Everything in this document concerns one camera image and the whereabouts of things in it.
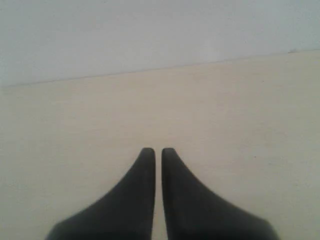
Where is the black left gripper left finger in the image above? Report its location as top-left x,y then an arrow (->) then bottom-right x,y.
47,147 -> 156,240

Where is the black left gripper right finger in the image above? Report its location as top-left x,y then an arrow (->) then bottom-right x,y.
161,147 -> 275,240

